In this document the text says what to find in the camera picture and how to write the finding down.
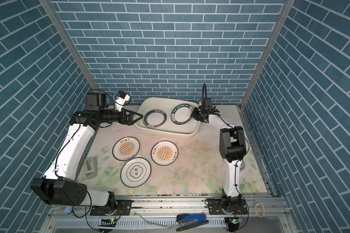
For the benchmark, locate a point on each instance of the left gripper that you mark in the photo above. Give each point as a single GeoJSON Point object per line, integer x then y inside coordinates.
{"type": "Point", "coordinates": [128, 121]}

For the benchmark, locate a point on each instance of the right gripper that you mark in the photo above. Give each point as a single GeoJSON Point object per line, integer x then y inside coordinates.
{"type": "Point", "coordinates": [193, 114]}

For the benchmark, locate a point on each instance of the large plate green lettered rim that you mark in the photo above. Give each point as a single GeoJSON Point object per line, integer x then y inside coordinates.
{"type": "Point", "coordinates": [181, 114]}

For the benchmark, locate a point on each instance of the orange sunburst plate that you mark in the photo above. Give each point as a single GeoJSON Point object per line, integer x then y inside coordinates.
{"type": "Point", "coordinates": [126, 148]}
{"type": "Point", "coordinates": [164, 153]}

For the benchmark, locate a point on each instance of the white plate black clover outline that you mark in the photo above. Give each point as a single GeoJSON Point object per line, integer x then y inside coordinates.
{"type": "Point", "coordinates": [135, 172]}

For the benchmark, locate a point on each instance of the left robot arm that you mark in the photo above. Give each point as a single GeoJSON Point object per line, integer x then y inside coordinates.
{"type": "Point", "coordinates": [58, 185]}

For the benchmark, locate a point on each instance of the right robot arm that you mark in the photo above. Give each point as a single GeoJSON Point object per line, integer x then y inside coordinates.
{"type": "Point", "coordinates": [233, 149]}

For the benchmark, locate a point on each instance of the white plastic bin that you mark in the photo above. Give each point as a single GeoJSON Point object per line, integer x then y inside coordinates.
{"type": "Point", "coordinates": [168, 129]}

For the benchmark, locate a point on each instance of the grey rectangular device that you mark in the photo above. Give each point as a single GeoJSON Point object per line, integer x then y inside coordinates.
{"type": "Point", "coordinates": [91, 167]}

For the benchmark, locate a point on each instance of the left circuit board with LED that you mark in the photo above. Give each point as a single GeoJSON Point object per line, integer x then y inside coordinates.
{"type": "Point", "coordinates": [107, 225]}

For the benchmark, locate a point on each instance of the circuit board with led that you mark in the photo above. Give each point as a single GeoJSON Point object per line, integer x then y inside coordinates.
{"type": "Point", "coordinates": [233, 223]}
{"type": "Point", "coordinates": [107, 225]}

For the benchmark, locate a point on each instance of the blue black stapler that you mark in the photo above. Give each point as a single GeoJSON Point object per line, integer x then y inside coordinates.
{"type": "Point", "coordinates": [188, 221]}

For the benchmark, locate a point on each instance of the light blue small device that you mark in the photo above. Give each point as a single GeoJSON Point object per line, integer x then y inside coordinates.
{"type": "Point", "coordinates": [68, 210]}

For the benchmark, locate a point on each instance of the right circuit board with LED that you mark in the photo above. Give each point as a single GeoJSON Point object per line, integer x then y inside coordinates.
{"type": "Point", "coordinates": [233, 223]}

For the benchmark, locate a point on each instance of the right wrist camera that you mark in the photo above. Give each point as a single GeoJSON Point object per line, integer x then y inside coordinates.
{"type": "Point", "coordinates": [207, 104]}

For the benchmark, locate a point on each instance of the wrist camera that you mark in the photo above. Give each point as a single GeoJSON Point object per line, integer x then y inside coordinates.
{"type": "Point", "coordinates": [121, 98]}
{"type": "Point", "coordinates": [207, 104]}

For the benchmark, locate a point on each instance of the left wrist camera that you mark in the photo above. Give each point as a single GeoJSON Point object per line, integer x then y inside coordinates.
{"type": "Point", "coordinates": [121, 98]}

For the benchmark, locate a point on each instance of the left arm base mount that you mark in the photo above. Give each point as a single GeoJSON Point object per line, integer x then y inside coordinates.
{"type": "Point", "coordinates": [119, 208]}

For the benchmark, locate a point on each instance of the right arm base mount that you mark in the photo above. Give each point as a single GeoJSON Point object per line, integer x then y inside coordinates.
{"type": "Point", "coordinates": [234, 206]}

